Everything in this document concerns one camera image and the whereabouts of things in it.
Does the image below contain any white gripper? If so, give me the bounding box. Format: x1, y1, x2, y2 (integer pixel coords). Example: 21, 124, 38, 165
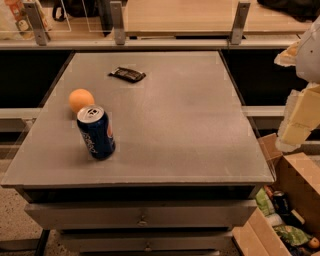
274, 17, 320, 152

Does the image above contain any blue pepsi can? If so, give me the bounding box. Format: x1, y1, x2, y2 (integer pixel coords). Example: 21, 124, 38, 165
77, 105, 116, 160

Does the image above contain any dark can in box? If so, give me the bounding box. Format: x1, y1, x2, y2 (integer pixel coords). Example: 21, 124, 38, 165
273, 191, 290, 214

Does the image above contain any dark object top right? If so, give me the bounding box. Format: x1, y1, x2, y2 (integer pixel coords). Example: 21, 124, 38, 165
257, 0, 320, 22

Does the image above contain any light green packet in box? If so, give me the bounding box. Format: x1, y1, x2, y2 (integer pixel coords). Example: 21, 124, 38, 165
255, 188, 275, 216

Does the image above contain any green snack bag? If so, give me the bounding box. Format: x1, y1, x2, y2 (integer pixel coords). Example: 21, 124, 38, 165
274, 225, 312, 246

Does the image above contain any cardboard box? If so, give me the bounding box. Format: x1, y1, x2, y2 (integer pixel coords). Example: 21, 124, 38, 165
233, 134, 320, 256

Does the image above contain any black snack bar wrapper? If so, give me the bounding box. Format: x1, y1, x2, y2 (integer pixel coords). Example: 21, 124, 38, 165
109, 67, 146, 83

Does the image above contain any grey drawer cabinet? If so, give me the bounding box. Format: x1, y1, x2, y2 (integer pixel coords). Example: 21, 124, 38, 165
2, 51, 274, 256

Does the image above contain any upper grey drawer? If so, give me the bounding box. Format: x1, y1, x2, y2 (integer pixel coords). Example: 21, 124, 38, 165
25, 200, 256, 230

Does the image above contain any grey drawer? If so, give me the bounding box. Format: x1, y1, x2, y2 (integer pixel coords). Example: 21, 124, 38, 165
25, 200, 256, 230
60, 231, 232, 252

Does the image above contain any lower grey drawer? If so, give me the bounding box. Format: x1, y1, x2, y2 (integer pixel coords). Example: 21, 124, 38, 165
60, 231, 232, 252

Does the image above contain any orange fruit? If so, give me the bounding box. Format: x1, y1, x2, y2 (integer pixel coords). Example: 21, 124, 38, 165
68, 89, 95, 113

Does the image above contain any black bag top left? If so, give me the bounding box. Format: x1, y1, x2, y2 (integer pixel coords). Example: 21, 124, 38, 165
52, 0, 99, 22

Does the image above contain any white orange packaged bag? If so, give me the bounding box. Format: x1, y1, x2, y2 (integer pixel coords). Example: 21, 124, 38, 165
0, 0, 52, 40

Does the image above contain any right metal bracket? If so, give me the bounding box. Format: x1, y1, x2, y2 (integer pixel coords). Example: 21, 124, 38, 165
229, 0, 250, 45

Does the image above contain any metal bracket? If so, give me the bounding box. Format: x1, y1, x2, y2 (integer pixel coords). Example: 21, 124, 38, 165
110, 1, 126, 45
23, 0, 50, 46
229, 0, 250, 45

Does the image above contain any middle metal bracket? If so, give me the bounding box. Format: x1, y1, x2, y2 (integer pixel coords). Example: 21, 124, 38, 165
110, 1, 126, 45

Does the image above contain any left metal bracket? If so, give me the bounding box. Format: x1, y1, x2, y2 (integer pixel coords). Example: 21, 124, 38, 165
23, 0, 50, 46

